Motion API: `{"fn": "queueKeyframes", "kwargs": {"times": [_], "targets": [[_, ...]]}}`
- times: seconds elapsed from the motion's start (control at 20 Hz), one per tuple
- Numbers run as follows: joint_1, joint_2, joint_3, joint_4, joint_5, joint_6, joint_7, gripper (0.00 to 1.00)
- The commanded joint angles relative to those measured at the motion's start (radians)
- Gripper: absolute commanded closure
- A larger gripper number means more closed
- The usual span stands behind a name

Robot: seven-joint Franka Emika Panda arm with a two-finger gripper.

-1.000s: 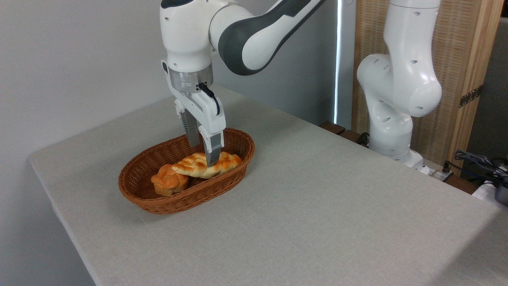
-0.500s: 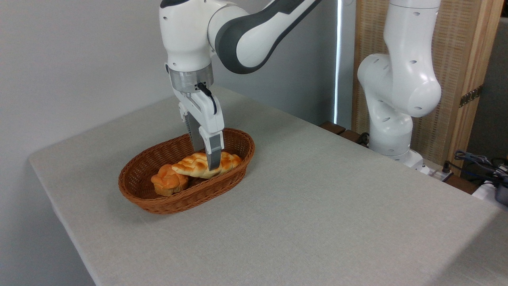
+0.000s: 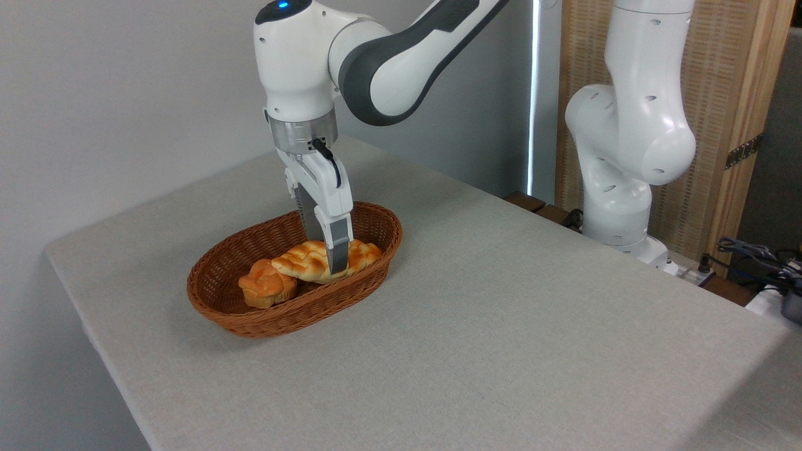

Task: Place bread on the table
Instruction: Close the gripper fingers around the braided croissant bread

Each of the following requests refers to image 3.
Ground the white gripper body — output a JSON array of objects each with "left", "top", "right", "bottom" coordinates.
[{"left": 276, "top": 147, "right": 355, "bottom": 220}]

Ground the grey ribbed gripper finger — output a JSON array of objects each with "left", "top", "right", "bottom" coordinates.
[
  {"left": 313, "top": 206, "right": 353, "bottom": 276},
  {"left": 284, "top": 168, "right": 323, "bottom": 242}
]

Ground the long braided bread loaf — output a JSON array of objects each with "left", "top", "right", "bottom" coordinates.
[{"left": 271, "top": 239, "right": 383, "bottom": 286}]

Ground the small round bread roll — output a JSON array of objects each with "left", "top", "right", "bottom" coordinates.
[{"left": 237, "top": 258, "right": 299, "bottom": 310}]

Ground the brown wicker oval basket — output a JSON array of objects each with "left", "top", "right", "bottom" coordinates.
[{"left": 187, "top": 201, "right": 404, "bottom": 339}]

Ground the bright vertical light strip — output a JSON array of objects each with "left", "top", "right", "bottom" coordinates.
[{"left": 528, "top": 0, "right": 541, "bottom": 197}]

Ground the wooden woven screen panel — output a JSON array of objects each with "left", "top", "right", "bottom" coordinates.
[{"left": 556, "top": 0, "right": 796, "bottom": 277}]

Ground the metal hinge on panel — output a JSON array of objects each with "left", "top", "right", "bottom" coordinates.
[{"left": 725, "top": 133, "right": 764, "bottom": 170}]

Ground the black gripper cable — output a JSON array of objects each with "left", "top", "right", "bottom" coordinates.
[{"left": 311, "top": 138, "right": 343, "bottom": 189}]

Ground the bundle of dark cables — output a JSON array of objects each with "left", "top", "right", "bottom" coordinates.
[{"left": 716, "top": 236, "right": 802, "bottom": 296}]

